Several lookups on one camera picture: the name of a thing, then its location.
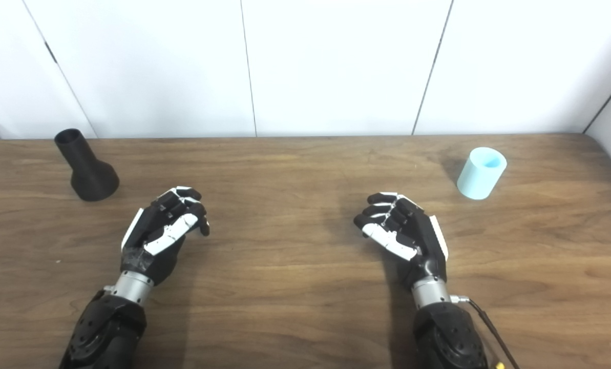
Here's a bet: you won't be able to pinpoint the black nozzle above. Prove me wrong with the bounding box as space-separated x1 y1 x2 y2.
54 128 120 202

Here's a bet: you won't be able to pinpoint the light-blue hose piece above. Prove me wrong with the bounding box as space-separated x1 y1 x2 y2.
457 147 508 200

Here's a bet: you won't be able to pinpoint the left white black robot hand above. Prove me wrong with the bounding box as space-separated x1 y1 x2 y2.
120 186 210 286

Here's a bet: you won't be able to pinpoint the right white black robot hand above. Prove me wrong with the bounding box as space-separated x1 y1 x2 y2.
353 192 449 290

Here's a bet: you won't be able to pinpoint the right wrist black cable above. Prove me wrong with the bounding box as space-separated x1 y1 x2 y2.
451 295 521 369

